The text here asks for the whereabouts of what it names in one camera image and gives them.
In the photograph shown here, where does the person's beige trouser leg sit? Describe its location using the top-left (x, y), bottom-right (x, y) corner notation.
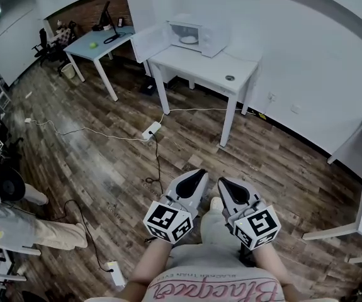
top-left (200, 206), bottom-right (234, 245)

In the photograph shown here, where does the black box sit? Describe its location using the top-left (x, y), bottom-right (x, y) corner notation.
top-left (140, 81), bottom-right (156, 96)

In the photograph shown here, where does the person's right forearm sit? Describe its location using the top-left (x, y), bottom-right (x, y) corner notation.
top-left (250, 241), bottom-right (295, 295)

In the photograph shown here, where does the black office chair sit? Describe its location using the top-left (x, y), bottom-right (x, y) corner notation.
top-left (31, 27), bottom-right (72, 72)

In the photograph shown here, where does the black power cable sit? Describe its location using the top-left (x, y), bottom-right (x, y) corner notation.
top-left (145, 133), bottom-right (165, 199)
top-left (63, 199), bottom-right (113, 272)

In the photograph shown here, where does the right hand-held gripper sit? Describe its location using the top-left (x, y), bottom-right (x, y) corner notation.
top-left (217, 177), bottom-right (282, 251)

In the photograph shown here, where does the white table with grommet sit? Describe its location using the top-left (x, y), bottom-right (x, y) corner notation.
top-left (147, 44), bottom-right (261, 148)

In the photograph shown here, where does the person's printed grey shirt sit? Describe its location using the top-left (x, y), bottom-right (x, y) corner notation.
top-left (84, 243), bottom-right (288, 302)

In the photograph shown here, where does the white power cable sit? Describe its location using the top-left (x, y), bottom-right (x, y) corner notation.
top-left (29, 113), bottom-right (166, 142)

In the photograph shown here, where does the white microwave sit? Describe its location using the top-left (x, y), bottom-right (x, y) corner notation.
top-left (131, 13), bottom-right (231, 64)

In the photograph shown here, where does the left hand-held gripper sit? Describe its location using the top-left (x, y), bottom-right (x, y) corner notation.
top-left (142, 169), bottom-right (210, 243)

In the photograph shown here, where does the white power strip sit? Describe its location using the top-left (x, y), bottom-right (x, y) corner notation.
top-left (141, 121), bottom-right (162, 140)
top-left (106, 260), bottom-right (126, 288)

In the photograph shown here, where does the person's left forearm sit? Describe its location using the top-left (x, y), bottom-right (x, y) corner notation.
top-left (129, 238), bottom-right (176, 295)

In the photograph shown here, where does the pale waste bin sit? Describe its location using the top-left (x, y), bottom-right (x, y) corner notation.
top-left (61, 62), bottom-right (76, 79)

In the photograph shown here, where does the pale blue table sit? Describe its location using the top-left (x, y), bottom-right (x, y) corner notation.
top-left (63, 25), bottom-right (137, 103)

